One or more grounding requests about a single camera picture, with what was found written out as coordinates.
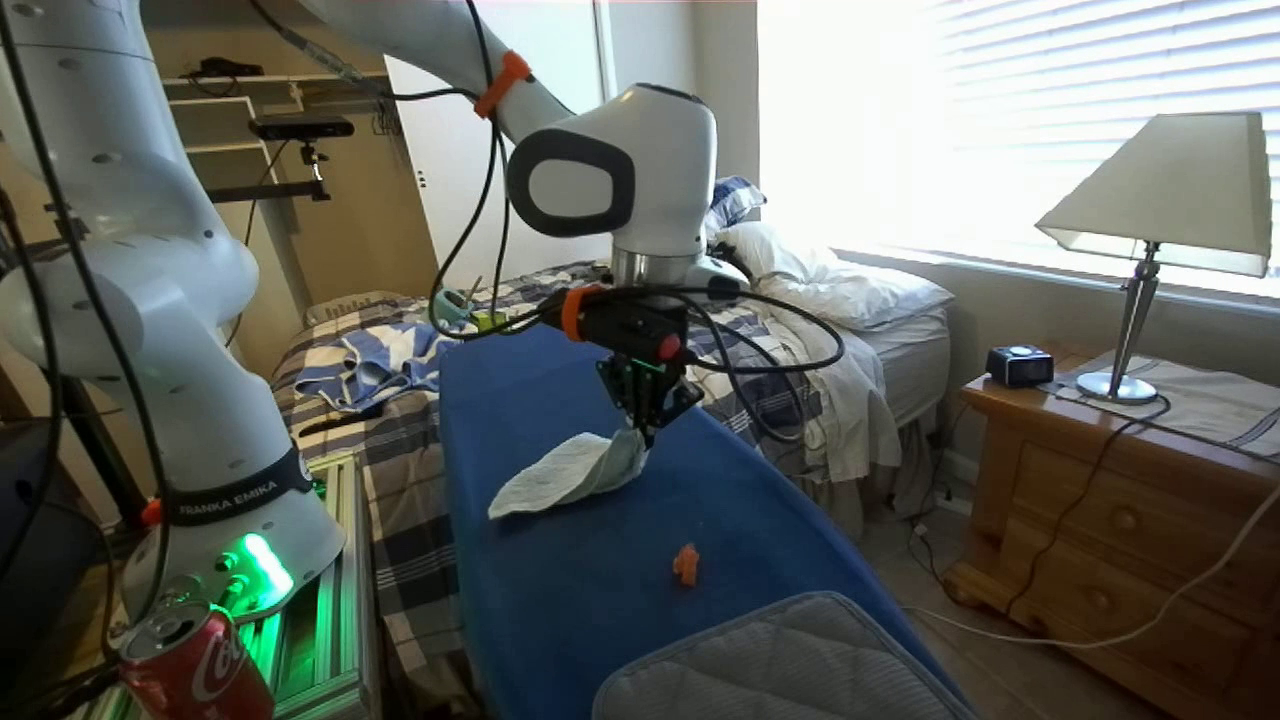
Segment table lamp with beige shade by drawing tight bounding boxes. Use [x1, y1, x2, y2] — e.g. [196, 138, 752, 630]
[1031, 107, 1276, 406]

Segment blue plaid pillow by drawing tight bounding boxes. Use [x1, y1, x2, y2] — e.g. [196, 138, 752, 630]
[709, 173, 771, 230]

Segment black wrist camera orange mount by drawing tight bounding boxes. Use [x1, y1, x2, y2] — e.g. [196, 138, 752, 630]
[535, 280, 697, 364]

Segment white door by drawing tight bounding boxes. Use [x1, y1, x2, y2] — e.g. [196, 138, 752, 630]
[375, 0, 633, 293]

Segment white window blinds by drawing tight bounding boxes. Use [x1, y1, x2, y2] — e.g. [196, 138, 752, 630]
[756, 0, 1280, 305]

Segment blue ironing board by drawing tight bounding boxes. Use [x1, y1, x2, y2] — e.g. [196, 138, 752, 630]
[435, 314, 973, 720]

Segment grey quilted pad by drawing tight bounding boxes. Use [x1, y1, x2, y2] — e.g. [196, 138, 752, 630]
[588, 586, 967, 720]

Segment black lamp cable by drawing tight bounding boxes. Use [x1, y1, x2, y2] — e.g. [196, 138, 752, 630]
[1005, 391, 1177, 624]

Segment red soda can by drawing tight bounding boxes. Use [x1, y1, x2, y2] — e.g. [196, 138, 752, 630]
[112, 606, 276, 720]

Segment white bed sheet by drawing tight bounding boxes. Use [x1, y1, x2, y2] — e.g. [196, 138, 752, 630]
[745, 295, 911, 491]

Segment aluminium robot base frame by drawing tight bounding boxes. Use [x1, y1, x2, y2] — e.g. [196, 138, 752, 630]
[234, 442, 384, 720]

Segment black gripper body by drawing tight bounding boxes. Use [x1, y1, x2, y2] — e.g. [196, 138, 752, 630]
[595, 351, 705, 420]

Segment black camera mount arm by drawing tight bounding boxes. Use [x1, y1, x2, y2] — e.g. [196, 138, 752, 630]
[210, 113, 361, 206]

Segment white pillow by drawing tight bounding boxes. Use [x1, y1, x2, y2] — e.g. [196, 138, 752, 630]
[714, 214, 955, 337]

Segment wooden nightstand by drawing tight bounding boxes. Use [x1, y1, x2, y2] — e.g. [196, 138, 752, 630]
[946, 351, 1280, 720]

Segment white bed mattress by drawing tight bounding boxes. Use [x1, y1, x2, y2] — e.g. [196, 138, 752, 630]
[865, 311, 951, 433]

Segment white power cable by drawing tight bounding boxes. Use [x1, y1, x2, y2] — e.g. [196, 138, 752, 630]
[914, 484, 1280, 657]

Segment black alarm clock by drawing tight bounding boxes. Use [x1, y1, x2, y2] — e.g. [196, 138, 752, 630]
[982, 344, 1057, 391]

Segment white cloth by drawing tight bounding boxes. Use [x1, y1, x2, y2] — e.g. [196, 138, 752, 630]
[482, 424, 652, 522]

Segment small orange object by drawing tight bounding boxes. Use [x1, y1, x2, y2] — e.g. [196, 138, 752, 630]
[666, 540, 705, 590]

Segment blue and white garment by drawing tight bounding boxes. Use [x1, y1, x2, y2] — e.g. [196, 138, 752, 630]
[293, 314, 470, 414]

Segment green object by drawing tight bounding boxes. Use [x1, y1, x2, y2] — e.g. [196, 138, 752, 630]
[432, 285, 510, 340]

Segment wooden closet shelf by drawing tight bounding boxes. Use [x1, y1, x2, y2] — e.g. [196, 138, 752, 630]
[163, 65, 397, 203]

